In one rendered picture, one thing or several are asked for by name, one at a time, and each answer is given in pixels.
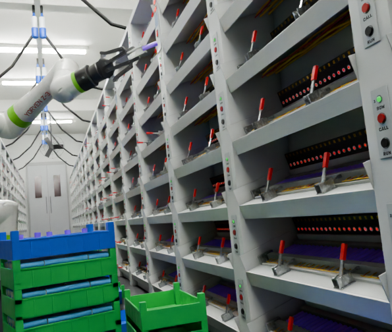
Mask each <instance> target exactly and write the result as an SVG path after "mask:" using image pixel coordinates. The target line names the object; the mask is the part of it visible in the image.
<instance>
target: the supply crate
mask: <svg viewBox="0 0 392 332"><path fill-rule="evenodd" d="M105 224H106V230H104V231H94V226H93V224H86V228H87V233H82V232H81V233H71V234H70V235H65V234H61V235H53V236H41V237H39V238H34V237H30V238H24V239H20V240H19V231H10V238H11V239H10V240H7V234H6V232H2V233H0V259H4V260H11V261H15V260H25V259H30V258H40V257H46V256H55V255H61V254H71V253H76V252H86V251H92V250H101V249H107V248H115V247H116V246H115V230H114V222H113V221H112V222H106V223H105Z"/></svg>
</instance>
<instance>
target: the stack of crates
mask: <svg viewBox="0 0 392 332"><path fill-rule="evenodd" d="M124 299H125V313H126V314H125V315H126V332H208V319H207V311H206V299H205V293H204V292H199V293H197V297H195V296H193V295H191V294H189V293H187V292H184V291H183V290H180V284H179V282H175V283H173V290H166V291H161V292H153V293H148V294H139V295H134V296H131V295H130V289H125V290H124ZM198 321H199V323H198Z"/></svg>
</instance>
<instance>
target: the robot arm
mask: <svg viewBox="0 0 392 332"><path fill-rule="evenodd" d="M142 46H144V45H142V44H141V45H139V46H138V47H134V46H132V47H130V48H128V49H125V47H118V48H115V49H112V50H109V51H100V54H101V59H99V61H97V62H95V63H94V64H92V65H85V66H83V67H81V68H79V66H78V64H77V63H76V62H75V61H73V60H72V59H69V58H63V59H59V60H58V61H57V62H56V63H55V65H54V66H53V68H52V69H51V70H50V71H49V72H48V74H47V75H46V76H45V77H44V78H43V79H42V80H41V81H40V83H39V84H37V85H36V86H35V87H34V88H33V89H32V90H31V91H29V92H28V93H27V94H26V95H25V96H23V97H22V98H20V99H19V100H18V101H17V102H16V103H14V104H13V105H12V106H10V107H9V108H8V109H7V110H6V111H5V112H4V113H0V138H5V139H9V140H11V139H15V138H17V137H19V136H20V135H21V134H22V133H23V132H24V131H25V130H26V129H27V128H28V127H29V126H30V125H31V124H32V122H33V121H34V120H35V119H36V117H37V116H38V115H39V114H40V113H41V111H42V110H43V109H44V108H45V106H46V105H47V104H48V103H49V102H50V101H51V100H52V99H53V98H54V99H55V100H56V101H58V102H60V103H69V102H71V101H73V100H74V99H75V98H76V97H78V96H79V95H80V94H83V93H84V92H87V91H88V90H91V89H92V88H95V87H96V86H98V84H99V82H101V81H103V80H105V79H107V78H110V79H112V81H113V82H117V81H118V79H119V78H120V77H121V76H122V75H124V74H125V73H127V72H128V71H129V70H130V69H132V68H133V62H135V61H137V60H139V59H140V58H139V56H141V55H143V54H145V53H147V51H142V52H140V53H138V54H136V55H134V56H132V57H130V58H129V59H130V60H128V61H125V62H123V63H121V64H118V65H115V66H114V65H113V63H114V62H115V61H116V60H118V59H120V58H121V57H123V56H124V55H126V54H131V53H134V52H135V51H137V50H139V49H141V47H142ZM119 51H122V52H121V53H119V54H118V55H116V56H114V57H113V58H111V59H104V57H106V55H110V54H112V53H116V52H119ZM126 65H128V67H126V68H125V69H123V70H122V71H121V72H120V73H118V74H117V75H116V76H112V75H113V73H114V72H115V70H117V69H119V68H121V67H124V66H126ZM17 230H18V204H17V203H16V202H14V201H10V200H0V233H2V232H6V234H7V240H10V239H11V238H10V231H17Z"/></svg>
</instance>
